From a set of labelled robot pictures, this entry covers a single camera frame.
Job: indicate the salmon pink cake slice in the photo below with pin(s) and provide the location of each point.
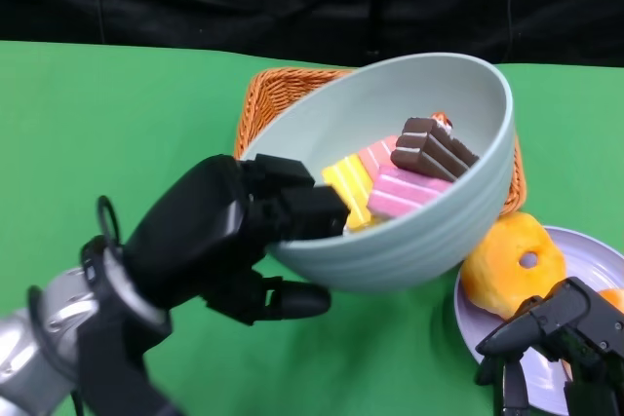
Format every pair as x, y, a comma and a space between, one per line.
378, 155

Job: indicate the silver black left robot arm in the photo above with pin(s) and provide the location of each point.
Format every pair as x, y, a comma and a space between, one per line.
29, 362

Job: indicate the green tablecloth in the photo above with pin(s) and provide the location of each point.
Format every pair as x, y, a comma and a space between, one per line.
122, 119

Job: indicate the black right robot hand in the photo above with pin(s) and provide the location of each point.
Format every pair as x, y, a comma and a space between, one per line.
585, 328

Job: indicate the orange wicker basket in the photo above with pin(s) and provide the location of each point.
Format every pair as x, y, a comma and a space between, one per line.
273, 104

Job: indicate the yellow cake slice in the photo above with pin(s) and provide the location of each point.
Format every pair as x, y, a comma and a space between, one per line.
348, 187

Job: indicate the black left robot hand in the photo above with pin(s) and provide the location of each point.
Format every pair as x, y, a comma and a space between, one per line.
195, 240

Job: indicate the lavender round plate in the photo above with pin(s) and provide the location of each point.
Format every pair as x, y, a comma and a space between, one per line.
585, 255

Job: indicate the magenta pink cake slice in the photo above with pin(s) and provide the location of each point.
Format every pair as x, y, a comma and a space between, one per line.
400, 194

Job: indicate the orange striped doughnut bread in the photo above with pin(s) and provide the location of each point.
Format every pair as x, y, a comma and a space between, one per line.
497, 265
614, 299

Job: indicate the pale green bowl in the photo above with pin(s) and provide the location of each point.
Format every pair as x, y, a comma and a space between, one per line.
390, 260

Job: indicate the chocolate layer cake slice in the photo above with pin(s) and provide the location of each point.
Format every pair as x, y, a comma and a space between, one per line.
429, 153

